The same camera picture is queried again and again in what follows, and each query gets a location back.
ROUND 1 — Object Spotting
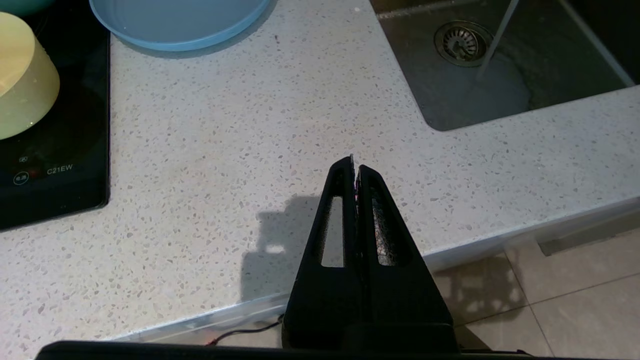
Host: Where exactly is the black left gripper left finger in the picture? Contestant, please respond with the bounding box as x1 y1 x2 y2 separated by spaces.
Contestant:
281 156 362 350

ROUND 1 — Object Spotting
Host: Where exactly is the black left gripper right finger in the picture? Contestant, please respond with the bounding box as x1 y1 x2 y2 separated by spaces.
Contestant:
354 165 460 353

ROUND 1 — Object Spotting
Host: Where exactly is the blue-grey plate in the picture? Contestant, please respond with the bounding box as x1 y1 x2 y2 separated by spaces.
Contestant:
89 0 274 53

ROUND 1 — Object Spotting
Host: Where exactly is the yellow-green bowl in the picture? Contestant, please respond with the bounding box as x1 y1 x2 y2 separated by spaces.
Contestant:
0 12 61 141

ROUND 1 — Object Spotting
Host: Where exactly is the metal sink drain strainer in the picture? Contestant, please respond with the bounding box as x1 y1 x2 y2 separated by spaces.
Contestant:
433 20 496 68

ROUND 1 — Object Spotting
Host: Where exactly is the stainless steel sink basin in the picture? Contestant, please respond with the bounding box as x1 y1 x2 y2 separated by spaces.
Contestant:
369 0 640 132

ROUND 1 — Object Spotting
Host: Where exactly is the black induction cooktop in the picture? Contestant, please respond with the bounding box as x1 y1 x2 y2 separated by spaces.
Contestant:
0 0 111 232

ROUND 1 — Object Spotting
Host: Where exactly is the thin black power cable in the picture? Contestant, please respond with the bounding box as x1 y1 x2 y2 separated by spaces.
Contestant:
205 317 287 347

